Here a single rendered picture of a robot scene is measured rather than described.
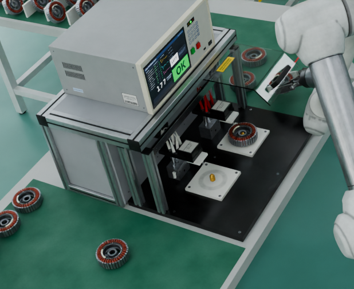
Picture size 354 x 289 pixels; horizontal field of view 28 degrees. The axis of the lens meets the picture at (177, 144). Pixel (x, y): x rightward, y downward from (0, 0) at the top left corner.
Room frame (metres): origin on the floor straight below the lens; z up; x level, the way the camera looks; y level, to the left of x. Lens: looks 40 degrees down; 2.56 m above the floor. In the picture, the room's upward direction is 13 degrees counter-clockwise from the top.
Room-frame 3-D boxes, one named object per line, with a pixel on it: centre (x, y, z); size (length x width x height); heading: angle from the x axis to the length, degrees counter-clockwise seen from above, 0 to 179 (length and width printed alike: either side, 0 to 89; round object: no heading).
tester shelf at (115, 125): (2.19, 0.07, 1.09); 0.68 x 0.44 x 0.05; 140
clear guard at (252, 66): (2.15, -0.30, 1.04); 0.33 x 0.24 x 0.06; 50
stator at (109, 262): (1.67, 0.30, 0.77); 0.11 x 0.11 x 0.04
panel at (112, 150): (2.15, 0.02, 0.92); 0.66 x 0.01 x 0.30; 140
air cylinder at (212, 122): (2.18, -0.14, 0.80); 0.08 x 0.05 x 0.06; 140
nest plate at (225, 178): (1.90, -0.10, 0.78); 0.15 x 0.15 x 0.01; 50
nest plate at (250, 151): (2.08, -0.25, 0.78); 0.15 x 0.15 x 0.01; 50
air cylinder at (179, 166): (1.99, 0.01, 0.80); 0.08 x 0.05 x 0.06; 140
